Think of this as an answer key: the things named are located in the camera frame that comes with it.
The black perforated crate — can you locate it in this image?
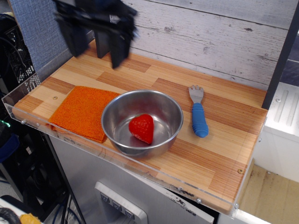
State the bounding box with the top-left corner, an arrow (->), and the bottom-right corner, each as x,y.
0,13 -> 41,93

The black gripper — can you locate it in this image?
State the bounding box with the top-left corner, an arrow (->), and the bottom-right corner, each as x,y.
54,0 -> 137,69

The clear acrylic table guard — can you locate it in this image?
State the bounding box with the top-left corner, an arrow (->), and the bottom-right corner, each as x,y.
4,42 -> 267,224

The dark grey right post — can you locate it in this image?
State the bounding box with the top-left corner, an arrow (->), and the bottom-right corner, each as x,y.
262,2 -> 299,110

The red toy strawberry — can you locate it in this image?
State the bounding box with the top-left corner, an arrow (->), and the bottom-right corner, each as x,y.
128,114 -> 154,144

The grey button panel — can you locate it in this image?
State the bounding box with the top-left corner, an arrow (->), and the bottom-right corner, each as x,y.
94,182 -> 148,224

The stainless steel pot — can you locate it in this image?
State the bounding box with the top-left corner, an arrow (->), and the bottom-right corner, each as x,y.
101,90 -> 184,158

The orange knitted cloth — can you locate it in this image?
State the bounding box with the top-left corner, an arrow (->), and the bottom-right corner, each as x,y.
49,86 -> 119,143

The blue handled metal fork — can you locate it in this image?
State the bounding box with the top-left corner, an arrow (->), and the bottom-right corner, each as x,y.
188,85 -> 209,138

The white ribbed box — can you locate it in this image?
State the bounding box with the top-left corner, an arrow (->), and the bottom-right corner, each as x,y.
264,82 -> 299,141

